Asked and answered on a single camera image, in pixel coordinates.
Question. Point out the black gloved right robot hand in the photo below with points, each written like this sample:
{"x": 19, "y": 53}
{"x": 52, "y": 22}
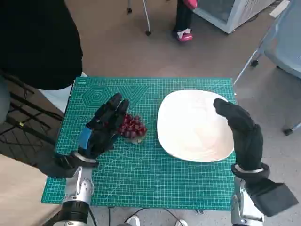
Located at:
{"x": 247, "y": 141}

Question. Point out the white plate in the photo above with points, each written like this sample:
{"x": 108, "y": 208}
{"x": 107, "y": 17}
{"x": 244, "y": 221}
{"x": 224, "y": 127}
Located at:
{"x": 188, "y": 127}

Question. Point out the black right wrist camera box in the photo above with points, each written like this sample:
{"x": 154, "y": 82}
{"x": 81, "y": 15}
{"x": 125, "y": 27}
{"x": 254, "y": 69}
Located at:
{"x": 272, "y": 197}

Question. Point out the white shoe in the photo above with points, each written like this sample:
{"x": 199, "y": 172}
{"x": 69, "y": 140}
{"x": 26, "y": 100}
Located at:
{"x": 181, "y": 223}
{"x": 133, "y": 221}

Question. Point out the red toy grape bunch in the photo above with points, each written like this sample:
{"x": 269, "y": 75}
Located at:
{"x": 132, "y": 128}

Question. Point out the grey-blue office chair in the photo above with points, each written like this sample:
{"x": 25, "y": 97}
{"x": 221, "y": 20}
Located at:
{"x": 284, "y": 47}

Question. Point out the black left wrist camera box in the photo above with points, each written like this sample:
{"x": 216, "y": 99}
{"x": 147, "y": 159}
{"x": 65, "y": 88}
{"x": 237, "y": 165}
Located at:
{"x": 56, "y": 164}

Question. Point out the white cabinet with glass door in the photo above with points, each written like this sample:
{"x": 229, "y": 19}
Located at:
{"x": 235, "y": 14}

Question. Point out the green cutting mat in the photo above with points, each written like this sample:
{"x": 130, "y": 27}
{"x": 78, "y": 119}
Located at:
{"x": 145, "y": 169}

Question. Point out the metal chair frame with casters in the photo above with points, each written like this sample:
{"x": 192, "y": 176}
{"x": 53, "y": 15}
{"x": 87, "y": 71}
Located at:
{"x": 147, "y": 21}

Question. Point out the person in black top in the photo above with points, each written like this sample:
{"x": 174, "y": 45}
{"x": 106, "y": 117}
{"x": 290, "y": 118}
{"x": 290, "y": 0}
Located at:
{"x": 35, "y": 42}

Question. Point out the black metal rack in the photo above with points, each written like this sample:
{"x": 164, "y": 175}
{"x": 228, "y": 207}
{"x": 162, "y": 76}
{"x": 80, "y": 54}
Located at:
{"x": 30, "y": 117}

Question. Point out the grey fabric object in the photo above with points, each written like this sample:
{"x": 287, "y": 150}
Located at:
{"x": 4, "y": 101}

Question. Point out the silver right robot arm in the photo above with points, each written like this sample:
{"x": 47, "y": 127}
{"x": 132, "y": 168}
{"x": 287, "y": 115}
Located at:
{"x": 247, "y": 207}

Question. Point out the person with pink slippers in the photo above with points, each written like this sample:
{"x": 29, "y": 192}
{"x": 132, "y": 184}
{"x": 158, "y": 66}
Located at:
{"x": 183, "y": 16}

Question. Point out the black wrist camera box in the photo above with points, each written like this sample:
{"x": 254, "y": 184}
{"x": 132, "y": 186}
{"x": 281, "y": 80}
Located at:
{"x": 56, "y": 164}
{"x": 272, "y": 197}

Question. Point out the light wooden table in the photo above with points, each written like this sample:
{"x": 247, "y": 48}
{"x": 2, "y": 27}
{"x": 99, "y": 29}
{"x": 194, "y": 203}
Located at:
{"x": 18, "y": 188}

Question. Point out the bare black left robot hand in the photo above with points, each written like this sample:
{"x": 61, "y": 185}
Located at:
{"x": 101, "y": 131}

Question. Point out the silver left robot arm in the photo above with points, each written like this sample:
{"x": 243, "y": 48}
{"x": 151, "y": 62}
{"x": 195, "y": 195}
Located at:
{"x": 80, "y": 186}

